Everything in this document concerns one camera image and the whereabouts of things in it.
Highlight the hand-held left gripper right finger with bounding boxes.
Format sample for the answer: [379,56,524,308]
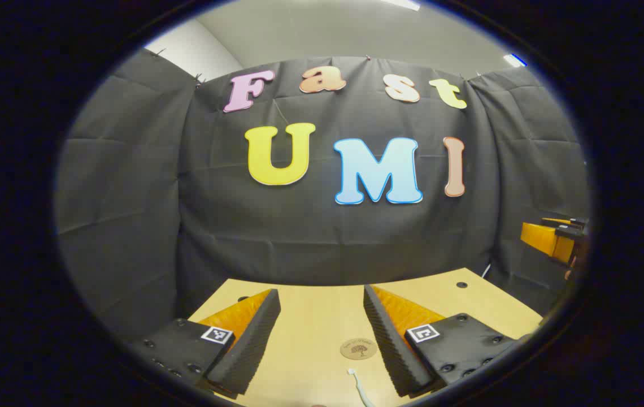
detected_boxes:
[363,284,532,399]

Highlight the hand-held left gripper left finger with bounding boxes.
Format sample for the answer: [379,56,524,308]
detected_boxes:
[130,288,281,396]

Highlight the round cork coaster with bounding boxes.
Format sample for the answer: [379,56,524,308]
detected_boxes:
[340,337,378,360]

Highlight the white toothbrush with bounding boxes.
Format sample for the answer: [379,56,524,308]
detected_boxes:
[347,369,376,407]

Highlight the light wooden desktop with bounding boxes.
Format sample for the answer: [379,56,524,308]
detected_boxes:
[186,267,543,407]

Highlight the black backdrop cloth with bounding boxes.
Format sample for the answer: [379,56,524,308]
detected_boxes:
[54,48,591,340]

